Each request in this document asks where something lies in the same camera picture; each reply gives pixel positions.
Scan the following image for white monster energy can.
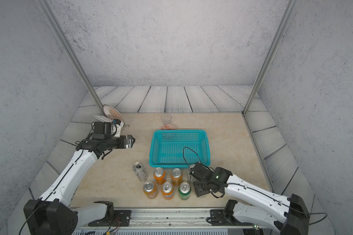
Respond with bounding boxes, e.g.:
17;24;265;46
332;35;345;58
188;164;195;183

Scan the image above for orange soda can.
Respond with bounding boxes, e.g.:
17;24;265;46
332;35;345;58
153;167;166;185
161;182;174;200
171;168;183;186
143;181;158;199

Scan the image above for clear plastic cup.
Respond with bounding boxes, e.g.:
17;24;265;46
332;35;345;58
160;113;173;128

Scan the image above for teal plastic basket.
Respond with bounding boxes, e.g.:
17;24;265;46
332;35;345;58
149;130;211;168

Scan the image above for patterned upright plate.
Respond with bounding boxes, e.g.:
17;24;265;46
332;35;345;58
103;104;125;123

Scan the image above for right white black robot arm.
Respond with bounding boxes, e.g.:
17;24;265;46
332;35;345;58
189;162;310;235

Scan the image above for right aluminium frame post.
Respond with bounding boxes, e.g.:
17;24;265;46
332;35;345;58
242;0;298;117

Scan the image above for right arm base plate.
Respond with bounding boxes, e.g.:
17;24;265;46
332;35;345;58
206;209;252;226

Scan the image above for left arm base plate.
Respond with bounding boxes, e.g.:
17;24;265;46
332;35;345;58
88;210;131;228

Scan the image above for green soda can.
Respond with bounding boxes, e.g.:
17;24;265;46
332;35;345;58
178;182;191;200

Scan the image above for white flat plate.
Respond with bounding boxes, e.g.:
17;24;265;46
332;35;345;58
93;115;112;123

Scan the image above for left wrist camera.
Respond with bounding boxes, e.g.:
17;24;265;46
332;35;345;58
113;119;125;138

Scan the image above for silver drink can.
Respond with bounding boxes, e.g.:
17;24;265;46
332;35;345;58
132;162;148;182

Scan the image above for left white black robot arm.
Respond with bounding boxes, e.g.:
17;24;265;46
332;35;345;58
24;119;135;235

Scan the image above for aluminium frame post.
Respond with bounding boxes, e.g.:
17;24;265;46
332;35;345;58
242;0;298;117
36;0;105;115

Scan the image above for aluminium mounting rail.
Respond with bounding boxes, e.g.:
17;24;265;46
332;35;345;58
40;207;301;235

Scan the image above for left aluminium frame post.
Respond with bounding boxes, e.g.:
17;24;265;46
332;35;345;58
36;0;105;115

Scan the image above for red patterned bowl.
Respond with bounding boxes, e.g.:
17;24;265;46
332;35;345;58
161;124;177;130

